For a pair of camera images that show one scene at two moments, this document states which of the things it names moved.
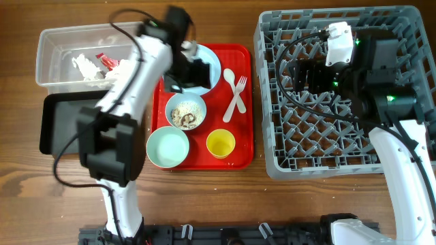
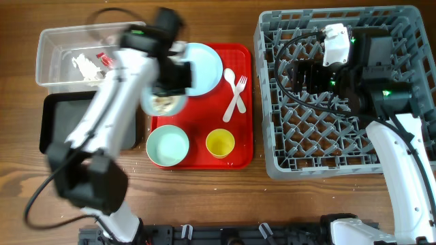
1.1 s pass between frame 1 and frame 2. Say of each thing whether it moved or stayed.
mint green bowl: stayed
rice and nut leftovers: moved
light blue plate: stayed
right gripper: stayed
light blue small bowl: moved
